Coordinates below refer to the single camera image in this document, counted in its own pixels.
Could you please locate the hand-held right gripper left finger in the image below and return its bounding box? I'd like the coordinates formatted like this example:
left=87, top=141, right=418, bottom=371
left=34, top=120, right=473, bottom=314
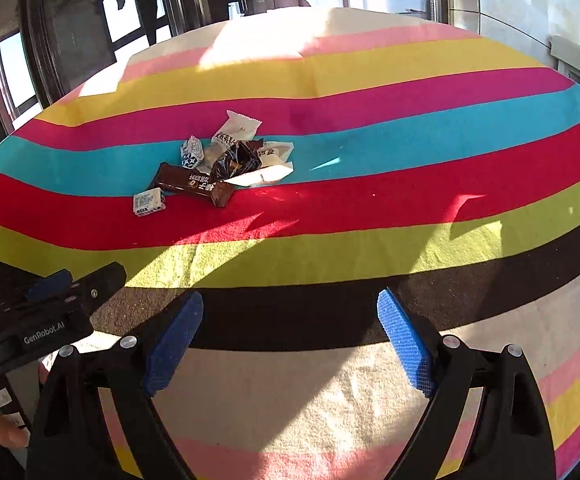
left=25, top=290, right=205, bottom=480

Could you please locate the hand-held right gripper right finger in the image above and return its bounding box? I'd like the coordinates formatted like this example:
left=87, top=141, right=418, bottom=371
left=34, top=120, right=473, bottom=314
left=376, top=287, right=556, bottom=480

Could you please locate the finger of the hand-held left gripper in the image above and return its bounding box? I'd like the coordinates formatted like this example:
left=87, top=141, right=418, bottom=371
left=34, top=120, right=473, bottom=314
left=0, top=255, right=76, bottom=306
left=0, top=261, right=129, bottom=322

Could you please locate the brown snack bar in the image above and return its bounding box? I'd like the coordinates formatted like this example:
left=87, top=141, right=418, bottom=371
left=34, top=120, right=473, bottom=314
left=149, top=161, right=235, bottom=208

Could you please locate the person's left hand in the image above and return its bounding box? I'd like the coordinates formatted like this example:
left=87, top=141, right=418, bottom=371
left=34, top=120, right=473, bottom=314
left=0, top=404, right=32, bottom=449

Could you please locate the small white blue packet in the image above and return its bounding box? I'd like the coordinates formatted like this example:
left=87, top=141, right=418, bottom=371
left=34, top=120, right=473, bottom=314
left=133, top=187, right=167, bottom=218

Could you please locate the striped colourful cloth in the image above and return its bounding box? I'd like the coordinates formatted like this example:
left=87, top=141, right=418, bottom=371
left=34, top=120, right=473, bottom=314
left=0, top=6, right=580, bottom=480

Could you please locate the white blue patterned packet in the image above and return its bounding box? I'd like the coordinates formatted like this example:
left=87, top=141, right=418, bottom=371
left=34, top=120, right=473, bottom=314
left=180, top=135, right=205, bottom=170

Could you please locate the dark clear wrapper snack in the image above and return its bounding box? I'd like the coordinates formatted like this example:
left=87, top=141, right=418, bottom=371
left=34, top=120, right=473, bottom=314
left=209, top=140, right=265, bottom=184

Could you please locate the flat white snack packet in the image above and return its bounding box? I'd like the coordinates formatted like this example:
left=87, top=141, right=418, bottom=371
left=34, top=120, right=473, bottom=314
left=222, top=161, right=295, bottom=188

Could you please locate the tall white snack packet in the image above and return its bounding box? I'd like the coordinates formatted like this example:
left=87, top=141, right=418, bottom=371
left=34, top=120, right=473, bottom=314
left=211, top=109, right=263, bottom=151

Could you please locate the white grey snack packet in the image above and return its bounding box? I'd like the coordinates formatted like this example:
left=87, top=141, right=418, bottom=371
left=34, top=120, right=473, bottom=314
left=257, top=141, right=295, bottom=167

